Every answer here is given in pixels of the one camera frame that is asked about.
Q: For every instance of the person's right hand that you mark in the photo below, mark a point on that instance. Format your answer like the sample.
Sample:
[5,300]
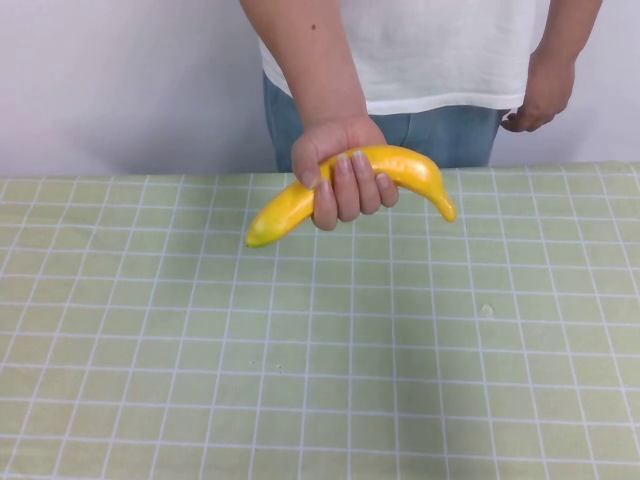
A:
[345,137]

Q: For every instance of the person's left hand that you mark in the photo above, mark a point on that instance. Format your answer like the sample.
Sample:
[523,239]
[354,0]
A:
[547,95]

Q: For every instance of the yellow plastic banana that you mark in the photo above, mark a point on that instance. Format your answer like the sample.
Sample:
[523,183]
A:
[410,167]

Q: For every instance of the person's right forearm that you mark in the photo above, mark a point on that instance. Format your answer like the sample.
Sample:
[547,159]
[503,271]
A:
[310,55]

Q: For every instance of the person's left forearm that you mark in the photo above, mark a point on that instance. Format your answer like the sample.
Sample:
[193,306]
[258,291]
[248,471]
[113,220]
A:
[562,27]

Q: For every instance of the blue jeans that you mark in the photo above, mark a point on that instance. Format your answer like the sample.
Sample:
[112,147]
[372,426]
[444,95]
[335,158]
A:
[450,135]

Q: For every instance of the white t-shirt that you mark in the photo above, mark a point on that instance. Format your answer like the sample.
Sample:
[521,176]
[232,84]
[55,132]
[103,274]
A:
[440,50]

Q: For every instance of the green checked tablecloth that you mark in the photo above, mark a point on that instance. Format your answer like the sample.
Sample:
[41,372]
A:
[250,350]

